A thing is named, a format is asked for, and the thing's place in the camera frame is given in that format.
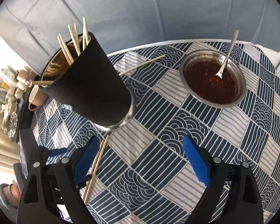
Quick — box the black side shelf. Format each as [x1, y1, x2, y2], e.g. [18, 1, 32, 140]
[11, 92, 34, 144]

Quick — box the blue white patterned tablecloth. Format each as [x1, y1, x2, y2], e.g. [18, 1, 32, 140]
[30, 40, 280, 224]

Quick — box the beige ceramic mug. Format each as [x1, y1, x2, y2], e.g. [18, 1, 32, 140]
[28, 85, 48, 112]

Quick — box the steel bowl with sauce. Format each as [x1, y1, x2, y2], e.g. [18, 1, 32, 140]
[179, 50, 246, 108]

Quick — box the person's left hand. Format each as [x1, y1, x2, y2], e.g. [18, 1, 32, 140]
[0, 182, 21, 209]

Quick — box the metal spoon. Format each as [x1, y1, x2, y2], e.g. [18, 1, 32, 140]
[215, 29, 239, 79]

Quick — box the black steel utensil cup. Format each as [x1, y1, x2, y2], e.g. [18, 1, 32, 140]
[40, 33, 136, 132]

